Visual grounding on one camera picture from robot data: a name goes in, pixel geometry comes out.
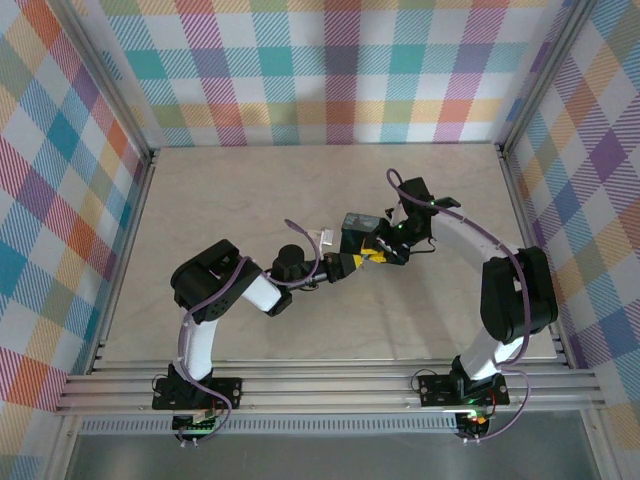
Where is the dark blue patterned box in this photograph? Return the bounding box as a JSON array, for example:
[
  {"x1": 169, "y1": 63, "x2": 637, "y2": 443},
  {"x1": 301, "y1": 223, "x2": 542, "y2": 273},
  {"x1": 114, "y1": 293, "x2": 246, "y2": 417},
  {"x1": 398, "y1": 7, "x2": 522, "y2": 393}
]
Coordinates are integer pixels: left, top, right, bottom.
[{"x1": 338, "y1": 211, "x2": 385, "y2": 257}]

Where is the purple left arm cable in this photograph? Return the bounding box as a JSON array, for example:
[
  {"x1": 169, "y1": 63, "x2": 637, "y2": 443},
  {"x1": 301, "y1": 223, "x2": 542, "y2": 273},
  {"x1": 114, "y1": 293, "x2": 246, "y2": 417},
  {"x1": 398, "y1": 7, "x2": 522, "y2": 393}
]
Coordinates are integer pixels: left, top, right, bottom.
[{"x1": 175, "y1": 218, "x2": 321, "y2": 448}]

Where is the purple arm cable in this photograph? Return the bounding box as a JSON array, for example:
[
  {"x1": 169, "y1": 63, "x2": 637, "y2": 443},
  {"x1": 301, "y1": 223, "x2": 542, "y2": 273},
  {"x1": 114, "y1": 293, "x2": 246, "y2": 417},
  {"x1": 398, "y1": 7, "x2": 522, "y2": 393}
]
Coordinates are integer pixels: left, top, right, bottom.
[
  {"x1": 386, "y1": 168, "x2": 532, "y2": 445},
  {"x1": 175, "y1": 218, "x2": 321, "y2": 448}
]

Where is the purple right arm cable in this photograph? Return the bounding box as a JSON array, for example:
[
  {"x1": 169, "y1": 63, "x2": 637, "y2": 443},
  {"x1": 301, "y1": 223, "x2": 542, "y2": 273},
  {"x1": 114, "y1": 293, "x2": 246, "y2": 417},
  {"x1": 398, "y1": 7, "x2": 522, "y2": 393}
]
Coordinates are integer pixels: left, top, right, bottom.
[{"x1": 386, "y1": 168, "x2": 532, "y2": 445}]

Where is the aluminium side rail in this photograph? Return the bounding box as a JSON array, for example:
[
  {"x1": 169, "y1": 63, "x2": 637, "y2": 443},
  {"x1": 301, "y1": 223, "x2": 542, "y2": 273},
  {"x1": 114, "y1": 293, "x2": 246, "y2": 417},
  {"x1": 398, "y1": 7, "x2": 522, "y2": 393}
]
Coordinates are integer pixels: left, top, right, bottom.
[
  {"x1": 87, "y1": 149, "x2": 161, "y2": 374},
  {"x1": 494, "y1": 144, "x2": 574, "y2": 369}
]

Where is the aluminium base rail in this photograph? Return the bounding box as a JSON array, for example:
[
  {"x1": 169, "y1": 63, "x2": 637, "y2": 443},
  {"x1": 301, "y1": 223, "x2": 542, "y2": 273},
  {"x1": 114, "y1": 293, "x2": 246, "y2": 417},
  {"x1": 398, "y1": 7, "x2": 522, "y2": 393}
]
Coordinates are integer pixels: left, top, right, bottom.
[{"x1": 53, "y1": 367, "x2": 601, "y2": 415}]

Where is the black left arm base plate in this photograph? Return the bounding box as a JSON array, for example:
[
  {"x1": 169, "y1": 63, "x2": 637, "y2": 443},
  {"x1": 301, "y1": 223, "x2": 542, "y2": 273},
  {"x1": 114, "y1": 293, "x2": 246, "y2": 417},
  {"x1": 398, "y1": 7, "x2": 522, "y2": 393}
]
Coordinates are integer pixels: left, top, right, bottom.
[{"x1": 151, "y1": 377, "x2": 245, "y2": 411}]

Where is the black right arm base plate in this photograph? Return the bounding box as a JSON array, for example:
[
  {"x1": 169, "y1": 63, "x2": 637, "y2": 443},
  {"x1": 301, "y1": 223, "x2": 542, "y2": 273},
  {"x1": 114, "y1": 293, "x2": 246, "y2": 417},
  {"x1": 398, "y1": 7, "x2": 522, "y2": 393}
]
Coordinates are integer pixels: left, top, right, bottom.
[{"x1": 417, "y1": 373, "x2": 511, "y2": 407}]

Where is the grey slotted cable duct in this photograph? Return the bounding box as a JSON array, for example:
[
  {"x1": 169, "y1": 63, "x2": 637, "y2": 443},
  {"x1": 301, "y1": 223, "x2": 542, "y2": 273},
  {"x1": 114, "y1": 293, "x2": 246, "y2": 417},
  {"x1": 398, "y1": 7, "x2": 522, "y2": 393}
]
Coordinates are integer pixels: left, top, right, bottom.
[{"x1": 79, "y1": 418, "x2": 460, "y2": 434}]

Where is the aluminium frame post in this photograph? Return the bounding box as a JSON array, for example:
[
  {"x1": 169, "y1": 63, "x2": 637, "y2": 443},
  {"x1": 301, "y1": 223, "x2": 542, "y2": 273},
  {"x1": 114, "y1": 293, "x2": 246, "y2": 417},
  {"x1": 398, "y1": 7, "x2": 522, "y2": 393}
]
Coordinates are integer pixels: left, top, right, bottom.
[
  {"x1": 49, "y1": 0, "x2": 162, "y2": 166},
  {"x1": 494, "y1": 0, "x2": 599, "y2": 156}
]

